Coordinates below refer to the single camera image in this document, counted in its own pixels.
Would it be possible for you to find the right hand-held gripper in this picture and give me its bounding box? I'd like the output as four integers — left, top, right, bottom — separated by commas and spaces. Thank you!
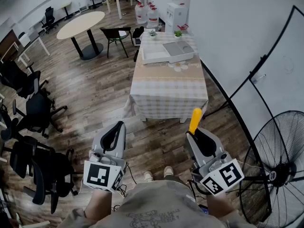
185, 126, 245, 196

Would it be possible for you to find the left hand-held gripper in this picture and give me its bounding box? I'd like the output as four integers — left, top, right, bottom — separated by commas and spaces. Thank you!
83, 121, 128, 193

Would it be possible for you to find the yellow-handled screwdriver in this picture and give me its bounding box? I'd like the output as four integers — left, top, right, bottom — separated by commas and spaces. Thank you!
189, 107, 203, 134

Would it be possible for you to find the white container with grey lid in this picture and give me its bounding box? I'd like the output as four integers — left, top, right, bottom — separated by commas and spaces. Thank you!
142, 40, 195, 65

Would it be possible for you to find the person's left forearm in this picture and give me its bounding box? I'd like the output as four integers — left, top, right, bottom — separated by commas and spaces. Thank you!
84, 188, 113, 221

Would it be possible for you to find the person's right forearm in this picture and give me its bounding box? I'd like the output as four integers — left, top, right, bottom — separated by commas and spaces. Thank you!
205, 190, 235, 220

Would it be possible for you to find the white table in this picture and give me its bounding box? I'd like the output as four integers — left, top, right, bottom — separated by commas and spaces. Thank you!
142, 116, 188, 124

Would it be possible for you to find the person's right shoe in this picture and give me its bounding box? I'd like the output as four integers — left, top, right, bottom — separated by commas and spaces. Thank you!
163, 166, 175, 178

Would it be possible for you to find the checked beige tablecloth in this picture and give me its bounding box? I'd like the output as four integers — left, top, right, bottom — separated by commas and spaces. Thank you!
122, 31, 209, 123

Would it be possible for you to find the black office chair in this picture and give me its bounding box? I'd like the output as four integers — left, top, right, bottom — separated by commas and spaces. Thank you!
0, 59, 49, 100
11, 88, 68, 139
41, 6, 59, 35
9, 135, 79, 215
0, 103, 20, 143

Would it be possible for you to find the person's beige printed shirt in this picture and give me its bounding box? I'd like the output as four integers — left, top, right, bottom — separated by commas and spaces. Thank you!
56, 179, 257, 228

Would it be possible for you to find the black floor fan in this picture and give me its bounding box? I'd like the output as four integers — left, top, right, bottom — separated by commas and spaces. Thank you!
238, 110, 304, 228

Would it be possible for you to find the dark chair with green seat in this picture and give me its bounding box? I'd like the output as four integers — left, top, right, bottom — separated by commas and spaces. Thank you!
99, 27, 134, 59

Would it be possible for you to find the black bag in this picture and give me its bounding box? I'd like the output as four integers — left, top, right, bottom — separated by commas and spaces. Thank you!
132, 26, 145, 39

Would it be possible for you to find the round beige table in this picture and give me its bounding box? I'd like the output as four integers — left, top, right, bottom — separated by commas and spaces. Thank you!
56, 10, 106, 61

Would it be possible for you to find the white desk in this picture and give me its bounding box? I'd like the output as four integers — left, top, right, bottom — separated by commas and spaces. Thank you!
17, 29, 51, 67

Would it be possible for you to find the white water dispenser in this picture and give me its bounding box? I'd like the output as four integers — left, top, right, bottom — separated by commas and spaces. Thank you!
164, 2, 189, 33

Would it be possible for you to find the small round light table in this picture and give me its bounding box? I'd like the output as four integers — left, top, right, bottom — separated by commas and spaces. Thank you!
57, 1, 74, 21

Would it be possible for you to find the black cable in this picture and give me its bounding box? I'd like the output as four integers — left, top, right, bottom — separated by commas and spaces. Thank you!
118, 164, 138, 199

